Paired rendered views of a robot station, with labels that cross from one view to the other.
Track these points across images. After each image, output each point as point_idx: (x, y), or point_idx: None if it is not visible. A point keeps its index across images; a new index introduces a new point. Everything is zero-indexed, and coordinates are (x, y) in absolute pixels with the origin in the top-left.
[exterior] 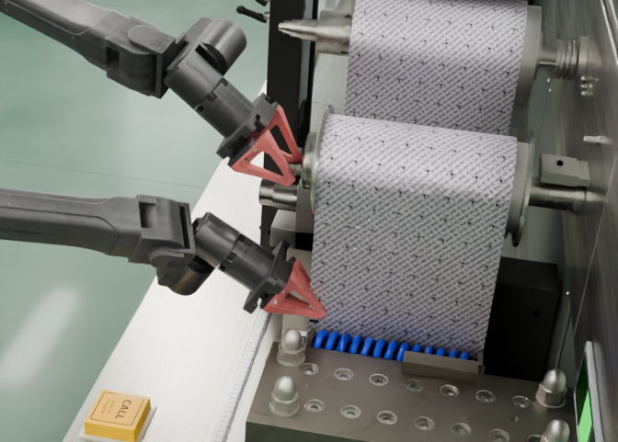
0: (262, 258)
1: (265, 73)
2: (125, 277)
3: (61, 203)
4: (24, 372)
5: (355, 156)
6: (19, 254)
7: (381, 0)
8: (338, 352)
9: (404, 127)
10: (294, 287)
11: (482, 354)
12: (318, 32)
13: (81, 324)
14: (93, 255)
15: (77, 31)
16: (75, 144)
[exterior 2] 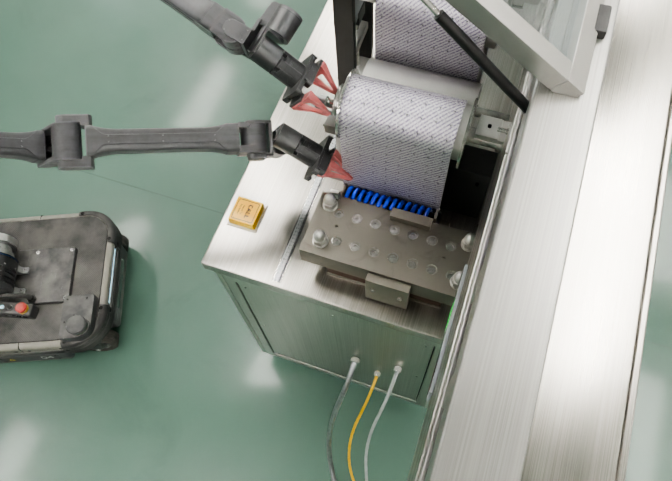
0: (313, 153)
1: None
2: (300, 3)
3: (193, 135)
4: (239, 74)
5: (360, 115)
6: None
7: None
8: (357, 201)
9: (393, 95)
10: (332, 169)
11: (438, 210)
12: None
13: None
14: None
15: (193, 19)
16: None
